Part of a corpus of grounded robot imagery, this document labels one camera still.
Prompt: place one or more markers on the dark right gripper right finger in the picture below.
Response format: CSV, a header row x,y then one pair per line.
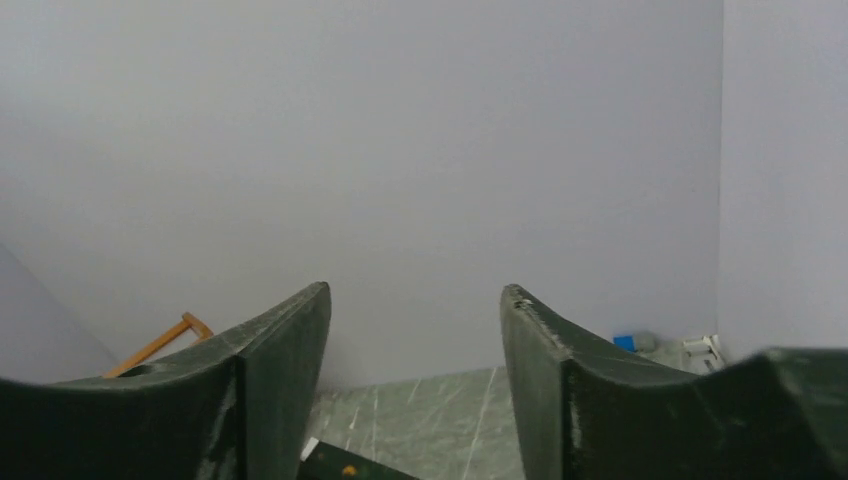
x,y
587,409

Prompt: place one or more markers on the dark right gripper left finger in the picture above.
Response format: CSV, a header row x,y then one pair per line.
x,y
234,406

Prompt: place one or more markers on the orange wooden shelf rack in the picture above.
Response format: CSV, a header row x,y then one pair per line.
x,y
188,322

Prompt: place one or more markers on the blue capped small bottle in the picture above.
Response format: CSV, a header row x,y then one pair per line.
x,y
640,342

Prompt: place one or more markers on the white aluminium side rail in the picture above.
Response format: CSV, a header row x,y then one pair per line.
x,y
700,355

